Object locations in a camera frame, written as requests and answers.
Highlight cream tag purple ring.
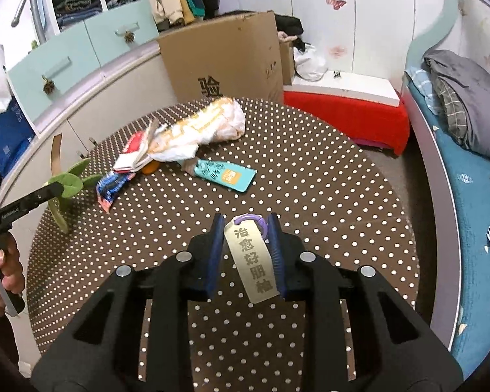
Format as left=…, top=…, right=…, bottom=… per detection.
left=223, top=212, right=281, bottom=304

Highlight person left hand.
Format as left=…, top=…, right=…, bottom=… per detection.
left=0, top=233, right=25, bottom=317

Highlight green plush toy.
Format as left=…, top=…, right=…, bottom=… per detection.
left=46, top=157, right=102, bottom=234

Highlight blue shopping bag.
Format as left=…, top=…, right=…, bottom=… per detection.
left=0, top=97, right=35, bottom=178

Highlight small colourful candy wrapper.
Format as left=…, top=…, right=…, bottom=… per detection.
left=95, top=171, right=136, bottom=213

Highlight brown polka dot tablecloth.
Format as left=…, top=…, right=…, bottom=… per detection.
left=27, top=99, right=419, bottom=391

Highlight red white paper booklet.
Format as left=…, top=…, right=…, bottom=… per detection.
left=112, top=120, right=168, bottom=173

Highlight teal quilted bed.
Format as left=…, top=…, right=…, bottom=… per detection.
left=403, top=67, right=490, bottom=377

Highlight white cabinet teal drawers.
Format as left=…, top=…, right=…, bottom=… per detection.
left=0, top=0, right=177, bottom=205

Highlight teal orange packet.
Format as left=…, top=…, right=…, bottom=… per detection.
left=178, top=157, right=256, bottom=193

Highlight red storage ottoman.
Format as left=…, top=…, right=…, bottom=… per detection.
left=284, top=71, right=410, bottom=156

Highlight orange white snack bag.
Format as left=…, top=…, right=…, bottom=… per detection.
left=147, top=97, right=246, bottom=162

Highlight grey folded blanket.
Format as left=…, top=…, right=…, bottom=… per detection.
left=424, top=50, right=490, bottom=159

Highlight large cardboard box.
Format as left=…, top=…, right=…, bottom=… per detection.
left=158, top=11, right=283, bottom=103

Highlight white plastic bag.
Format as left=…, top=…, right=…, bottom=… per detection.
left=294, top=44, right=328, bottom=82

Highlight chrome curved rail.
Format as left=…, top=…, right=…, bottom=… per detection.
left=10, top=0, right=47, bottom=44

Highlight pink butterfly wall sticker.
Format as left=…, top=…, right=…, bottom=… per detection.
left=326, top=0, right=347, bottom=11

